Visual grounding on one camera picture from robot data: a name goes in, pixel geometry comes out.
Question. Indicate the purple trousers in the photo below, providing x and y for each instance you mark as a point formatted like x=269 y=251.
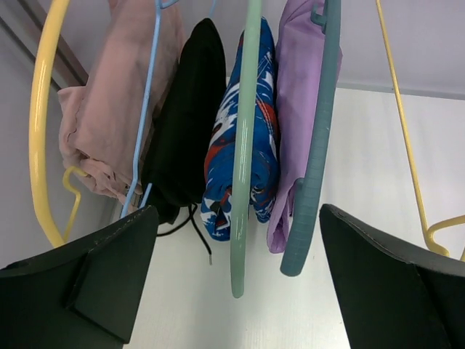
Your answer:
x=299 y=54

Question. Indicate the yellow plastic hanger right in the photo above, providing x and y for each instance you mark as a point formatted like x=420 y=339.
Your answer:
x=428 y=232

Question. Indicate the pink trousers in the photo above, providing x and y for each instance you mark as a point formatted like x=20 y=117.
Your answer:
x=100 y=120

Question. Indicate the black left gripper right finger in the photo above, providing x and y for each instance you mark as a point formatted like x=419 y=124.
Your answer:
x=391 y=293

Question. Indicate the yellow plastic hanger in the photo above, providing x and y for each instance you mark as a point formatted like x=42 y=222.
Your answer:
x=428 y=232
x=37 y=134

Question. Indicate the yellow plastic hanger left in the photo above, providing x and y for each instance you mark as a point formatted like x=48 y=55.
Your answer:
x=37 y=134

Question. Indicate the blue red white shorts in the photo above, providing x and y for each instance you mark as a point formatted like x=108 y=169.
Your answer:
x=265 y=168

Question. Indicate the teal plastic hanger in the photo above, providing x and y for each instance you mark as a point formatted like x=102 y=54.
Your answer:
x=308 y=194

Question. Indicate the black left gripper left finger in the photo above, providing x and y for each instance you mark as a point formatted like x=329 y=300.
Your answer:
x=84 y=294

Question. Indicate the black trousers with drawstring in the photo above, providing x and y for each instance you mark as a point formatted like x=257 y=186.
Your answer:
x=172 y=173

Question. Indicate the mint green plastic hanger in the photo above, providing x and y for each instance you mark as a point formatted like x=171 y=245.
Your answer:
x=244 y=147

